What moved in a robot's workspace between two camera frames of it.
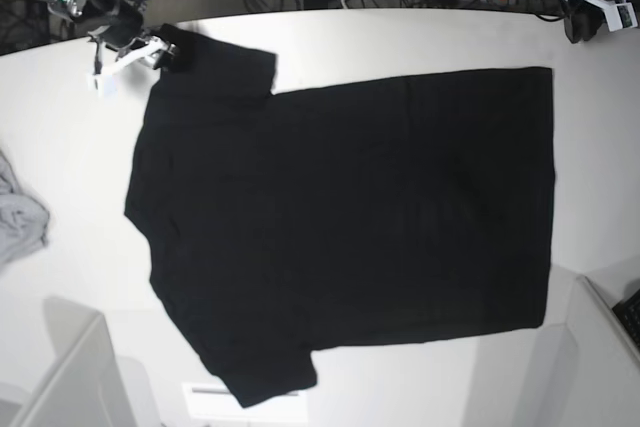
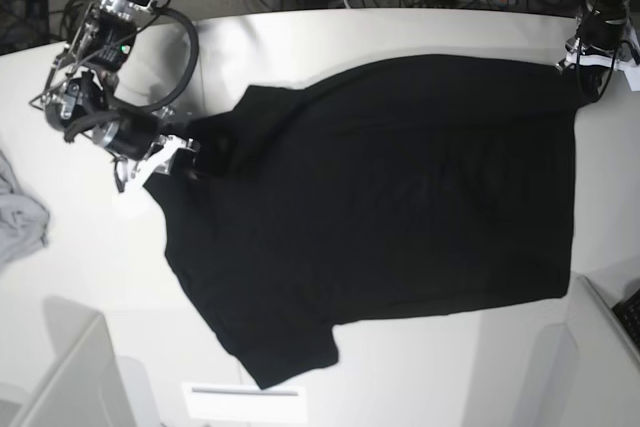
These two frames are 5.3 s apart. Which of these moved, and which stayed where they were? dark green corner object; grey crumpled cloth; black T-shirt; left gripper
Moved: left gripper; black T-shirt
Stayed: grey crumpled cloth; dark green corner object
